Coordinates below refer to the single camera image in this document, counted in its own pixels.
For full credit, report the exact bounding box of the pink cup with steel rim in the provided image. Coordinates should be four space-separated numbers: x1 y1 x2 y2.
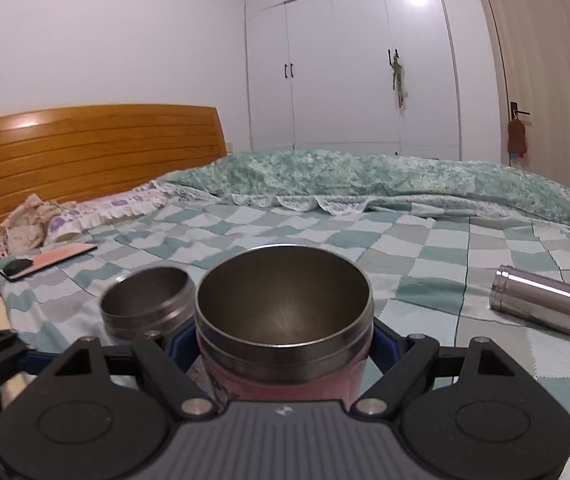
194 244 374 407

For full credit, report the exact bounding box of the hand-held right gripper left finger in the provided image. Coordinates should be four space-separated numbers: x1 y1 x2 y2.
39 326 217 417

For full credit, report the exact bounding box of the small steel cup lid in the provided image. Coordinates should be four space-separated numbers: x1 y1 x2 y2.
100 266 196 339

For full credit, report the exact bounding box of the shiny steel cup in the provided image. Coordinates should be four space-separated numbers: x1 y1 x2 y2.
488 263 570 336

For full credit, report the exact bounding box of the wooden headboard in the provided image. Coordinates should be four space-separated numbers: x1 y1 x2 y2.
0 104 231 239

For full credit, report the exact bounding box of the green hanging ornament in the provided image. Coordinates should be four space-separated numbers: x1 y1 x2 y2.
391 50 411 112

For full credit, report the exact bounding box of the beige door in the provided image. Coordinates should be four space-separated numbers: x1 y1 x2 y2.
472 0 570 173

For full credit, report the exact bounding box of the crumpled floral cloth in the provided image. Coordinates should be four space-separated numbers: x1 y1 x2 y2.
0 197 78 266

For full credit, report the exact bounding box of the pink phone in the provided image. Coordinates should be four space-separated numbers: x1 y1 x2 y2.
0 242 98 283

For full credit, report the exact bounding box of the white wardrobe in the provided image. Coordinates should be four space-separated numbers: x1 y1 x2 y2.
243 0 462 162

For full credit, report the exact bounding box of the green checkered bed sheet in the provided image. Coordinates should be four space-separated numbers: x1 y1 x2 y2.
0 194 570 480

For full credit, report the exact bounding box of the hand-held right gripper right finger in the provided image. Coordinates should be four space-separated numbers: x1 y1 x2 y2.
356 319 532 417

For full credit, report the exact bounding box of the purple floral pillow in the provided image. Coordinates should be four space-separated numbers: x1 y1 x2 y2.
46 181 222 244

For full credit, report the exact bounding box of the green floral quilt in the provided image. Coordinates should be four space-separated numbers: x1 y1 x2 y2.
164 148 570 234

